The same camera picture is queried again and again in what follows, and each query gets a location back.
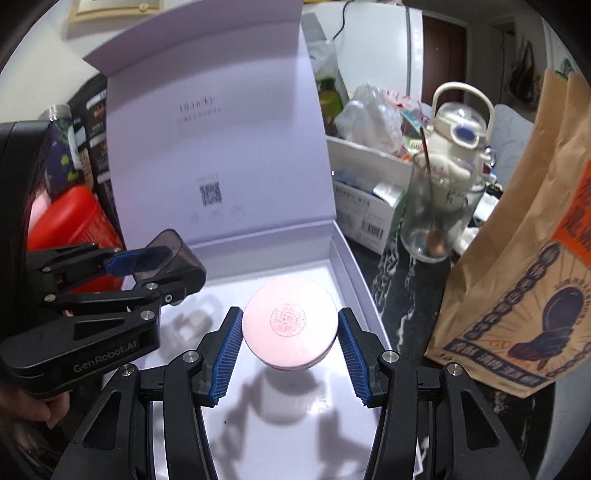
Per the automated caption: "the smoky grey translucent case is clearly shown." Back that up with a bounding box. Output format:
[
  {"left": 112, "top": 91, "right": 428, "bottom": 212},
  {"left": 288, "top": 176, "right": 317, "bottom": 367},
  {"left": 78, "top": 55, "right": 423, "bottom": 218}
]
[{"left": 130, "top": 229, "right": 200, "bottom": 283}]

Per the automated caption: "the purple floral jar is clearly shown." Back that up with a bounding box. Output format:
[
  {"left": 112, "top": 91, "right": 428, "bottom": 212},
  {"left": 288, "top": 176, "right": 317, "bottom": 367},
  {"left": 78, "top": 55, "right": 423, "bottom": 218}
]
[{"left": 39, "top": 104, "right": 81, "bottom": 199}]

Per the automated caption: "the person's left hand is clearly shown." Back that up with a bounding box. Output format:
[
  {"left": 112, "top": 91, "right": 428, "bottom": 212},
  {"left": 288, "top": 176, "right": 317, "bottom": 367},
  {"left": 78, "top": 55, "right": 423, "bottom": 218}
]
[{"left": 17, "top": 393, "right": 70, "bottom": 428}]

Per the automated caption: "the pale leaf-patterned chair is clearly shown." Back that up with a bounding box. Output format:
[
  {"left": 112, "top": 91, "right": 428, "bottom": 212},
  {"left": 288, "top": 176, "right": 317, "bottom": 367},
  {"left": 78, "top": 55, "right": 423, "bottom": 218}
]
[{"left": 489, "top": 104, "right": 539, "bottom": 185}]

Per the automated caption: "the metal spoon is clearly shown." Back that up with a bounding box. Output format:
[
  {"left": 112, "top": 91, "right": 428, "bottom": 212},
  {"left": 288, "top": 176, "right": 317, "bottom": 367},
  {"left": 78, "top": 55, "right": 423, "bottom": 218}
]
[{"left": 418, "top": 127, "right": 446, "bottom": 259}]

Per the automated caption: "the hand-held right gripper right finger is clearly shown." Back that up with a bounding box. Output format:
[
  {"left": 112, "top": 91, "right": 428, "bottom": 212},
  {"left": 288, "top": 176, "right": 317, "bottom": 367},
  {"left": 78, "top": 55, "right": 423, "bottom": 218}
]
[{"left": 337, "top": 307, "right": 532, "bottom": 480}]

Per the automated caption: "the gold picture frame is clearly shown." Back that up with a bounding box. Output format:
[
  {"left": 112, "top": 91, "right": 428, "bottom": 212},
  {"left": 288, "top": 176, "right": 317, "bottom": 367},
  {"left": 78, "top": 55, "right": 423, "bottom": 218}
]
[{"left": 68, "top": 0, "right": 144, "bottom": 26}]

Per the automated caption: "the clear glass cup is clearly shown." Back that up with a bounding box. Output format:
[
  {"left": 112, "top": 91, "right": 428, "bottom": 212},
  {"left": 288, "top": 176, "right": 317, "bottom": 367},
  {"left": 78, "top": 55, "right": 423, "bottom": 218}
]
[{"left": 400, "top": 152, "right": 485, "bottom": 263}]

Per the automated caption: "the clear plastic bag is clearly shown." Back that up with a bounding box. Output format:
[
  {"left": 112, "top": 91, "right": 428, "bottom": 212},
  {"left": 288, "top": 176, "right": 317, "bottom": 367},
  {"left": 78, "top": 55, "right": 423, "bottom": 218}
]
[{"left": 335, "top": 83, "right": 407, "bottom": 153}]

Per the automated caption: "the green snack bag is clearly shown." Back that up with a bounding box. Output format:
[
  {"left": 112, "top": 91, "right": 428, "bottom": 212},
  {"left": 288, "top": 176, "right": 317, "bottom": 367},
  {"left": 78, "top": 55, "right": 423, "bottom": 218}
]
[{"left": 310, "top": 41, "right": 349, "bottom": 134}]

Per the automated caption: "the brown door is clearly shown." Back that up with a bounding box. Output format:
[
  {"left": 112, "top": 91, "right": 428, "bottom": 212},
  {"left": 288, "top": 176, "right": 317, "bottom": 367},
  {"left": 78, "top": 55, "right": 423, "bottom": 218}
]
[{"left": 422, "top": 14, "right": 467, "bottom": 100}]

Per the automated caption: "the lavender gift box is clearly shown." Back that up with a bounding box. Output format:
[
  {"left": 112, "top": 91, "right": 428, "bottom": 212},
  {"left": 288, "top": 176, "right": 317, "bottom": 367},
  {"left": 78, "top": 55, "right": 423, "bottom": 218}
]
[{"left": 82, "top": 0, "right": 395, "bottom": 480}]

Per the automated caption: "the dark hanging tote bag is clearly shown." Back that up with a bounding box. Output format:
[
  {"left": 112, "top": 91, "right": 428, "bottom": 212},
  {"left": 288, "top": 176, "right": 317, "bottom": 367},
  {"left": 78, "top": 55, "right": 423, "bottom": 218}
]
[{"left": 508, "top": 39, "right": 536, "bottom": 100}]

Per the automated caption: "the black power cable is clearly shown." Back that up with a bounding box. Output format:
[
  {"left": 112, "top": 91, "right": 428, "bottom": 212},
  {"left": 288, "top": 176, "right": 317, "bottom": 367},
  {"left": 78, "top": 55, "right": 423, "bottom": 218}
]
[{"left": 330, "top": 0, "right": 352, "bottom": 47}]

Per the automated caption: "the red canister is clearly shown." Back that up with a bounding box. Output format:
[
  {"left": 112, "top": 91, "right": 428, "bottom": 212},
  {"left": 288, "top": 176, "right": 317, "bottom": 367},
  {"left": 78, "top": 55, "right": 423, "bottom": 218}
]
[{"left": 27, "top": 185, "right": 124, "bottom": 252}]

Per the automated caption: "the white refrigerator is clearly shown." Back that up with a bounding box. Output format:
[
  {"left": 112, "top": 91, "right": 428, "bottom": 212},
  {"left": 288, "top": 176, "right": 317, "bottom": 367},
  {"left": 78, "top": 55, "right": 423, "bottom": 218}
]
[{"left": 301, "top": 6, "right": 424, "bottom": 104}]

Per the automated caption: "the printed brown paper bag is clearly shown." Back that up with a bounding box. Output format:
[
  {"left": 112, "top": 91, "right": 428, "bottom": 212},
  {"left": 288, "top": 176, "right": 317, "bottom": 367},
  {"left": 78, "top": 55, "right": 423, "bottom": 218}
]
[{"left": 424, "top": 69, "right": 591, "bottom": 400}]

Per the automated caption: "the white water bottle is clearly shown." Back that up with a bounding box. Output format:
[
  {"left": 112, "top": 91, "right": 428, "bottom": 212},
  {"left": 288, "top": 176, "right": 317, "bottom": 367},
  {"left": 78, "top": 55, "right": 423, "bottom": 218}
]
[{"left": 431, "top": 82, "right": 497, "bottom": 217}]

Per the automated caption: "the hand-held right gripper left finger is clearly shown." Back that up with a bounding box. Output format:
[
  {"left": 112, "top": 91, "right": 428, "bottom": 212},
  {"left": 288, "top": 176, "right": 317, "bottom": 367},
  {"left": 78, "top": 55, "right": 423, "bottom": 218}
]
[{"left": 50, "top": 307, "right": 245, "bottom": 480}]

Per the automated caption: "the black printed canister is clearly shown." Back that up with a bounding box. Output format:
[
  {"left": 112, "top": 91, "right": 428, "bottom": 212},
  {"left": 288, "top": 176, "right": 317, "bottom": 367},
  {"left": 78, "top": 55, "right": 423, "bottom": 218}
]
[{"left": 69, "top": 74, "right": 122, "bottom": 241}]

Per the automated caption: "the white cardboard box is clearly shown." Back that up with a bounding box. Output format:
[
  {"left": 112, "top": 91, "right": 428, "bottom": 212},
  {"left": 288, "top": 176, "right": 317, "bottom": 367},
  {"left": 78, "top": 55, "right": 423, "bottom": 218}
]
[{"left": 325, "top": 136, "right": 416, "bottom": 254}]

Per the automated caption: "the pink round tin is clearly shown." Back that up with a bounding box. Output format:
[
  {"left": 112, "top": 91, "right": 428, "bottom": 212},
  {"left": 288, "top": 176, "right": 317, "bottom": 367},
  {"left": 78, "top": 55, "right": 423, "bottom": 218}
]
[{"left": 243, "top": 278, "right": 339, "bottom": 371}]

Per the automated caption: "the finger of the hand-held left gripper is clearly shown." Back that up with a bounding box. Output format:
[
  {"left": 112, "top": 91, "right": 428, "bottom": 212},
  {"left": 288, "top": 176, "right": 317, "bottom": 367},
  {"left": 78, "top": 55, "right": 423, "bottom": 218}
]
[
  {"left": 27, "top": 243, "right": 173, "bottom": 297},
  {"left": 42, "top": 264, "right": 208, "bottom": 320}
]

